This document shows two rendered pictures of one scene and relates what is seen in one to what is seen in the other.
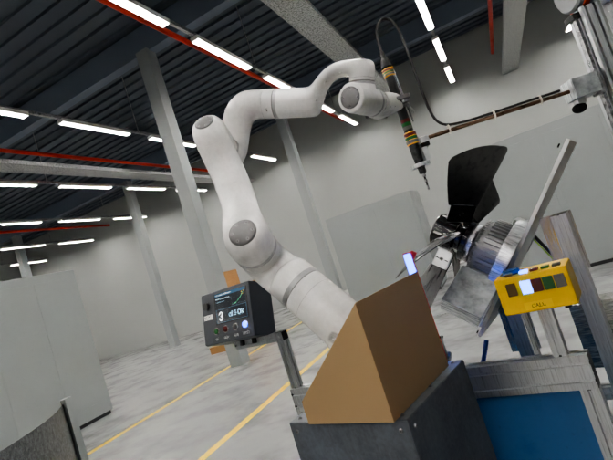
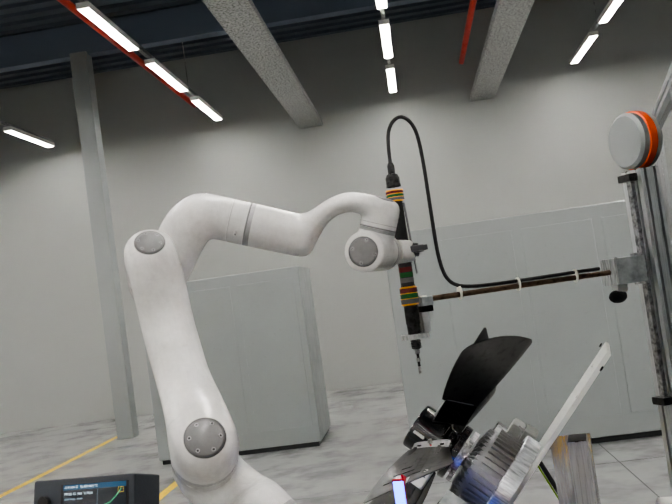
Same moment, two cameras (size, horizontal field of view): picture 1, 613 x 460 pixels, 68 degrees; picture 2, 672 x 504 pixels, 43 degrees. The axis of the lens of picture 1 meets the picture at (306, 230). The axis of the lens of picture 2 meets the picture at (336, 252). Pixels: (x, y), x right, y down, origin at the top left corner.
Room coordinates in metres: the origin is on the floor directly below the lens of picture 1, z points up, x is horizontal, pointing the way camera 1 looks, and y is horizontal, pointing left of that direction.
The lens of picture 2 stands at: (-0.35, 0.35, 1.58)
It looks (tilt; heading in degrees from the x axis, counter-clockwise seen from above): 3 degrees up; 342
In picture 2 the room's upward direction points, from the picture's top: 8 degrees counter-clockwise
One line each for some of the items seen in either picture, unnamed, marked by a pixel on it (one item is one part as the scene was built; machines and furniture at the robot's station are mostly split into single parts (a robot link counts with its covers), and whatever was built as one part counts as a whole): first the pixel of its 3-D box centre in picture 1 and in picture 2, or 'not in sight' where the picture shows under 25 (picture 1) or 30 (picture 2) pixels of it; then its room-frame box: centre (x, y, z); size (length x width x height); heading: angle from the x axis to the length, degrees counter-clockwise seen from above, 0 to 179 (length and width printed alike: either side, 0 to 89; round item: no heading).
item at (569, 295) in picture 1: (537, 289); not in sight; (1.10, -0.48, 1.02); 0.16 x 0.10 x 0.11; 55
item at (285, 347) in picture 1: (288, 359); not in sight; (1.57, 0.19, 0.96); 0.03 x 0.03 x 0.20; 55
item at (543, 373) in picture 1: (415, 386); not in sight; (1.33, -0.16, 0.82); 0.90 x 0.04 x 0.08; 55
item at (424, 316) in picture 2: (419, 152); (416, 318); (1.56, -0.46, 1.49); 0.09 x 0.07 x 0.10; 90
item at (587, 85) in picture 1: (582, 87); (625, 270); (1.57, -1.07, 1.54); 0.10 x 0.07 x 0.08; 90
